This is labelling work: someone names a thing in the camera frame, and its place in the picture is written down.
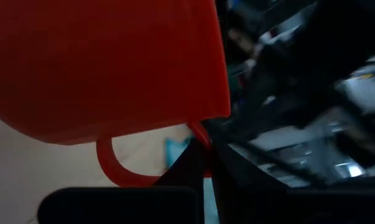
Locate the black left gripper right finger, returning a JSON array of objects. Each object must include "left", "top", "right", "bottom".
[{"left": 204, "top": 119, "right": 375, "bottom": 224}]

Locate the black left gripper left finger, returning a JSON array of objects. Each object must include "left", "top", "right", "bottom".
[{"left": 37, "top": 136, "right": 207, "bottom": 224}]

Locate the red plastic mug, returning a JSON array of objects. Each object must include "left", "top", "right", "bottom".
[{"left": 0, "top": 0, "right": 232, "bottom": 188}]

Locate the light blue cloth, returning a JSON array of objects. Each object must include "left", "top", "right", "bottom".
[{"left": 164, "top": 136, "right": 220, "bottom": 224}]

